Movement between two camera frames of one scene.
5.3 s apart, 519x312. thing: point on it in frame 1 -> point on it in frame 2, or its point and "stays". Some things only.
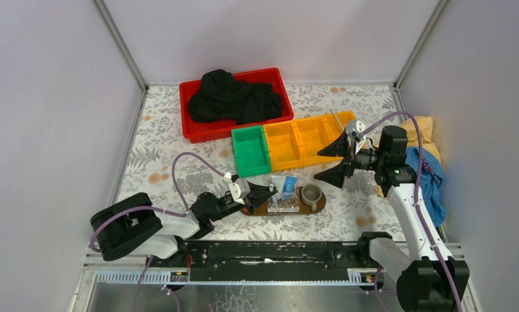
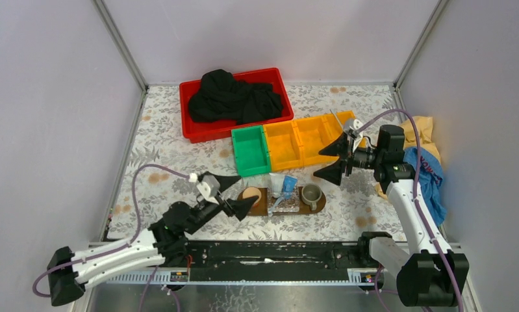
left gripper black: x=247 y=199 -> x=218 y=197
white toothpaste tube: x=278 y=182 stays
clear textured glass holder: x=284 y=201 stays
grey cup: x=311 y=194 stays
